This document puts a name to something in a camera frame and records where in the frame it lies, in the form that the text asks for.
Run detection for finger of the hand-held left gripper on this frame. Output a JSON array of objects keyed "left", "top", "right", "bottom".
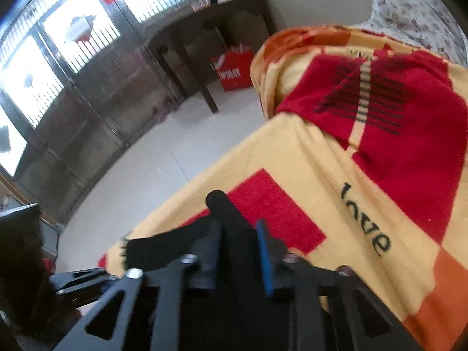
[{"left": 49, "top": 267, "right": 119, "bottom": 305}]

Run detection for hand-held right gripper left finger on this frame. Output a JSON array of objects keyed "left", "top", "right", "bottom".
[{"left": 51, "top": 219, "right": 225, "bottom": 351}]

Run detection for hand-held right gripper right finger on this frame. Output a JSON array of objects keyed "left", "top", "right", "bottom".
[{"left": 255, "top": 219, "right": 425, "bottom": 351}]

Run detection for black pants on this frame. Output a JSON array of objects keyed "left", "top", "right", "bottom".
[{"left": 121, "top": 189, "right": 328, "bottom": 351}]

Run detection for red and yellow printed blanket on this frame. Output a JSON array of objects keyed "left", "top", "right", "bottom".
[{"left": 97, "top": 25, "right": 468, "bottom": 351}]

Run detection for red paper bag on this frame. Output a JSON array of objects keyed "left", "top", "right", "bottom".
[{"left": 211, "top": 44, "right": 256, "bottom": 92}]

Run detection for metal door with windows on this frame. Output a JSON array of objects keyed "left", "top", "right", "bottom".
[{"left": 0, "top": 0, "right": 205, "bottom": 223}]

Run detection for dark wooden table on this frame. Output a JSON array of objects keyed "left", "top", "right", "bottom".
[{"left": 146, "top": 0, "right": 276, "bottom": 114}]

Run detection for grey floral quilt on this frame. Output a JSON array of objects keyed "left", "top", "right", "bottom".
[{"left": 351, "top": 0, "right": 468, "bottom": 67}]

